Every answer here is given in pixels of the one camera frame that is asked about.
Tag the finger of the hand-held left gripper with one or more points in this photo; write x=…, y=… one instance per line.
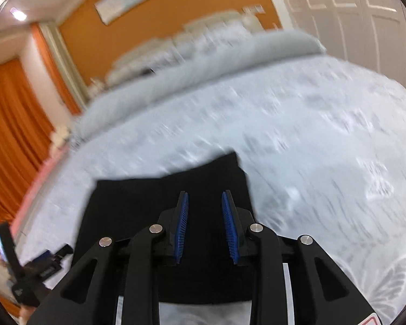
x=8, y=247
x=49, y=260

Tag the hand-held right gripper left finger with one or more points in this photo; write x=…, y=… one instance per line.
x=182, y=230

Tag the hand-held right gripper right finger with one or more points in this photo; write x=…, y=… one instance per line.
x=230, y=233

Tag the black pants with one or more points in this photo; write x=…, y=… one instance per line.
x=138, y=203

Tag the white flower plush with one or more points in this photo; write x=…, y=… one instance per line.
x=61, y=137

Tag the orange curtain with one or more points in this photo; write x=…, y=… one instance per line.
x=10, y=125

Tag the butterfly-print bed sheet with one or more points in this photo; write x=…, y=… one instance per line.
x=324, y=142

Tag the light blue duvet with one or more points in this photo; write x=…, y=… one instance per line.
x=189, y=78

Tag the white bedside ornament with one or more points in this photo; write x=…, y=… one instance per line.
x=95, y=87

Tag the beige padded headboard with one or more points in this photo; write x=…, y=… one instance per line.
x=149, y=49

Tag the white wardrobe doors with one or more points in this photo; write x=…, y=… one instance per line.
x=341, y=13

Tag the beige window frame trim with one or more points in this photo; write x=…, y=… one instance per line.
x=64, y=67

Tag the white wall switch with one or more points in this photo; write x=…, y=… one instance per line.
x=253, y=10

